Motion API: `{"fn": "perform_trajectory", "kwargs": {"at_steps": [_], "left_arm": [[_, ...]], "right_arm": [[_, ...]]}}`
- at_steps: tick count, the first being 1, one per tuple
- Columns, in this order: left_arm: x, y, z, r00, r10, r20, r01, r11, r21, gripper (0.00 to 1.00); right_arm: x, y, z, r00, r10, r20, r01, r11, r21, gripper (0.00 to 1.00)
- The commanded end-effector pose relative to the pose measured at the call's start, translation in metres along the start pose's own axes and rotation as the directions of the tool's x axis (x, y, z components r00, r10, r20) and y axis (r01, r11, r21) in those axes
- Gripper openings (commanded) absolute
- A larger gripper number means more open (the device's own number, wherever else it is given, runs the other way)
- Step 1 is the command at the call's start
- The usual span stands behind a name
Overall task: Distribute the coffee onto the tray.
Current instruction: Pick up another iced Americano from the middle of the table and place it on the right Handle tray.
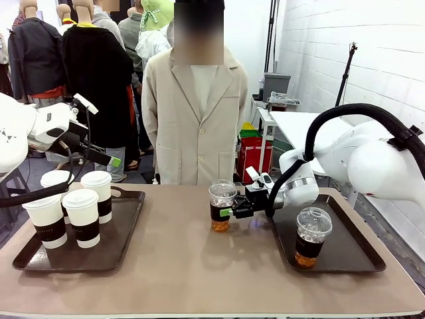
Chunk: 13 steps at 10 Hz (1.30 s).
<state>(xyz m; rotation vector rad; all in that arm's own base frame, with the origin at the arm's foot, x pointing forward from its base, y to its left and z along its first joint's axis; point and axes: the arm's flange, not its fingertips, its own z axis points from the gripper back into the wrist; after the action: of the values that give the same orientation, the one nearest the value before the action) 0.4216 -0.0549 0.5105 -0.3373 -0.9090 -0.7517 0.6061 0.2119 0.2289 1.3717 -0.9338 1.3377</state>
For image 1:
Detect mannequin with yellow collar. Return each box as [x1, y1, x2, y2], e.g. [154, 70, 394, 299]
[55, 3, 78, 36]

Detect person in white jacket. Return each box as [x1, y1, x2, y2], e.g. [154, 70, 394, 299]
[135, 29, 173, 70]

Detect person in grey hoodie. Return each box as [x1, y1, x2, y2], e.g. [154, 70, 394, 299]
[92, 0, 126, 51]

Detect green and yellow boxes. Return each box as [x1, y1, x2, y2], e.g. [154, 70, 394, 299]
[239, 122, 264, 139]

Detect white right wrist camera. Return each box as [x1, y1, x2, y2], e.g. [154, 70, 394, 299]
[245, 165, 275, 190]

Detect person in olive jacket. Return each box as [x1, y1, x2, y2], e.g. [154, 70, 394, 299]
[118, 7, 145, 87]

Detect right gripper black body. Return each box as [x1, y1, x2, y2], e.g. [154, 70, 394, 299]
[244, 186, 272, 219]

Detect white side table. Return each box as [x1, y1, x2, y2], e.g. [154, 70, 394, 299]
[257, 108, 353, 177]

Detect iced coffee cup dome lid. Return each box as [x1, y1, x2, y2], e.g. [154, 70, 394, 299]
[208, 179, 237, 233]
[294, 206, 333, 268]

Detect black corrugated cable hose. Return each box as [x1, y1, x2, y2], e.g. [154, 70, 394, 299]
[265, 102, 425, 219]

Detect white paper cup black sleeve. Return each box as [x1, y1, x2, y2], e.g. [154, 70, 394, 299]
[22, 194, 68, 249]
[62, 188, 101, 249]
[40, 169, 76, 224]
[80, 170, 113, 225]

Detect mannequin in black robe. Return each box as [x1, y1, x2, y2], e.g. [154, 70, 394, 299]
[62, 0, 134, 183]

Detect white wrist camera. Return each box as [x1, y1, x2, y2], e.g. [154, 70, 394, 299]
[72, 93, 100, 116]
[245, 165, 275, 190]

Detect grey clutter pile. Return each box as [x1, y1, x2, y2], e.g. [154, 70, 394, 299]
[267, 91, 301, 112]

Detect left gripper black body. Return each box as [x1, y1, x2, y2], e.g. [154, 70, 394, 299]
[61, 123, 100, 162]

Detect black tripod stand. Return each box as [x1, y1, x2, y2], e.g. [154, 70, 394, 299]
[334, 42, 359, 108]

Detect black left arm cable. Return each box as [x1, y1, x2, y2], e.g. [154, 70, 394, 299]
[0, 106, 92, 209]

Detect red bag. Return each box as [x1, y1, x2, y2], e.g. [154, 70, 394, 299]
[236, 136, 274, 184]

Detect grey plastic bin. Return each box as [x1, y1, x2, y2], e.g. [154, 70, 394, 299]
[262, 72, 292, 103]

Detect person in beige coat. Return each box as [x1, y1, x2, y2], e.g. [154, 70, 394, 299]
[141, 0, 249, 186]

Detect mannequin in dark grey jacket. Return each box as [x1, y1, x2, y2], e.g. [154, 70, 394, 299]
[8, 0, 66, 108]

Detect black light stand poles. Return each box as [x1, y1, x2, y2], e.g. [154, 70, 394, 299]
[264, 0, 282, 74]

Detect dark brown serving tray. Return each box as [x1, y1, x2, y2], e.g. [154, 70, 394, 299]
[270, 194, 387, 274]
[12, 185, 146, 273]

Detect green sun hat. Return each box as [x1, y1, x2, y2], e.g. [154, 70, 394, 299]
[140, 0, 175, 32]

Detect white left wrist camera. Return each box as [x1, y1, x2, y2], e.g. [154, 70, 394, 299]
[72, 93, 100, 116]

